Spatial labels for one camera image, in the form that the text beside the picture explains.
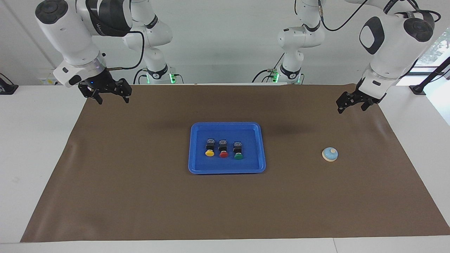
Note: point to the window with greenery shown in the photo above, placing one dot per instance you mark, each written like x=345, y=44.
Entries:
x=441, y=49

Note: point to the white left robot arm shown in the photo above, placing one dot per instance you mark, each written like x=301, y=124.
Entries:
x=393, y=49

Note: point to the brown table mat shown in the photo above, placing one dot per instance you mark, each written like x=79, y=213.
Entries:
x=225, y=211

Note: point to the black angled stand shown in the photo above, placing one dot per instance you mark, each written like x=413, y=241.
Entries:
x=418, y=89

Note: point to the white wall socket box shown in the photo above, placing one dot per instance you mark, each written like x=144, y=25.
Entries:
x=47, y=81

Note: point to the black table clamp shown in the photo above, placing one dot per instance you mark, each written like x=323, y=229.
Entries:
x=7, y=89

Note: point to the green mushroom push button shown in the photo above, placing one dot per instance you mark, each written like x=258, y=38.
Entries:
x=238, y=156

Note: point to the yellow mushroom push button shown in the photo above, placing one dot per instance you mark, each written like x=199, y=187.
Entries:
x=210, y=153

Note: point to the light blue desk bell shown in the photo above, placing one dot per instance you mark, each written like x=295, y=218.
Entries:
x=330, y=153

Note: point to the red mushroom push button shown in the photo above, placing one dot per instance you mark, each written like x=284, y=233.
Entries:
x=223, y=154

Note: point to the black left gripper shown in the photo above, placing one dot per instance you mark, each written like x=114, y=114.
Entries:
x=358, y=95

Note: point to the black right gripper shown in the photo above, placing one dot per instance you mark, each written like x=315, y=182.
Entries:
x=103, y=84

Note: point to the blue plastic tray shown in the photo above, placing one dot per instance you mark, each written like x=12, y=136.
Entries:
x=251, y=165

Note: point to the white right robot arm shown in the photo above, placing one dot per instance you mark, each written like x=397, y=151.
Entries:
x=66, y=35

